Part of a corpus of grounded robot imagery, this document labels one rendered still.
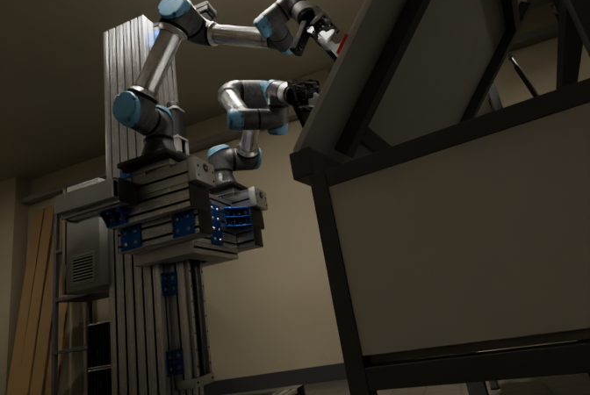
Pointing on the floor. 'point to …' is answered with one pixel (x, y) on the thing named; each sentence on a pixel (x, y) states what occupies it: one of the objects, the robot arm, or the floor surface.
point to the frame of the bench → (478, 362)
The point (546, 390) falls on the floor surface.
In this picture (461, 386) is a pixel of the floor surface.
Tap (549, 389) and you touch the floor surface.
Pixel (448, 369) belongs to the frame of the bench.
